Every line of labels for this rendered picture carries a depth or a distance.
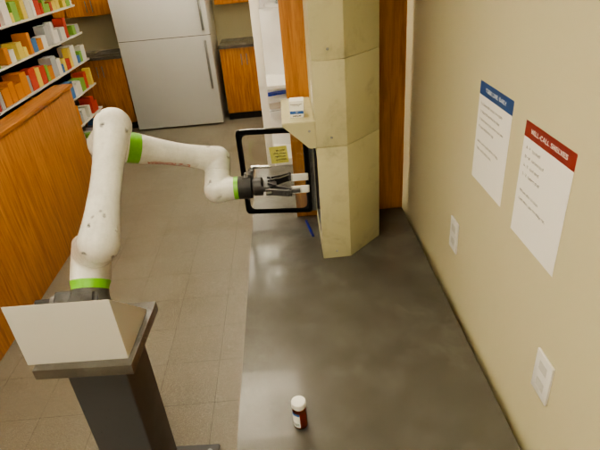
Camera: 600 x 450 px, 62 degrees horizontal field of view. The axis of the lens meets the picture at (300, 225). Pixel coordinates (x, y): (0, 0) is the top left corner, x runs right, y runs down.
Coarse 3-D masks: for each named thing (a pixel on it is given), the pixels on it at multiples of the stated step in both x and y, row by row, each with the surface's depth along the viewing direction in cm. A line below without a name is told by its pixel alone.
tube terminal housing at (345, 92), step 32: (320, 64) 163; (352, 64) 166; (320, 96) 168; (352, 96) 171; (320, 128) 174; (352, 128) 177; (320, 160) 180; (352, 160) 182; (320, 192) 186; (352, 192) 188; (352, 224) 195
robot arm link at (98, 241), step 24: (96, 120) 163; (120, 120) 164; (96, 144) 161; (120, 144) 163; (96, 168) 159; (120, 168) 162; (96, 192) 156; (120, 192) 161; (96, 216) 153; (120, 216) 161; (96, 240) 150; (120, 240) 157; (96, 264) 157
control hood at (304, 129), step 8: (288, 104) 192; (304, 104) 190; (288, 112) 183; (304, 112) 182; (288, 120) 176; (296, 120) 175; (304, 120) 174; (312, 120) 174; (288, 128) 173; (296, 128) 173; (304, 128) 174; (312, 128) 174; (296, 136) 175; (304, 136) 175; (312, 136) 175; (304, 144) 177; (312, 144) 177
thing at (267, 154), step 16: (272, 128) 207; (256, 144) 211; (272, 144) 210; (288, 144) 210; (256, 160) 214; (272, 160) 214; (288, 160) 213; (256, 176) 218; (256, 208) 226; (272, 208) 226
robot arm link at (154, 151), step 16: (144, 144) 184; (160, 144) 188; (176, 144) 192; (192, 144) 197; (144, 160) 186; (160, 160) 189; (176, 160) 191; (192, 160) 194; (208, 160) 197; (224, 160) 199
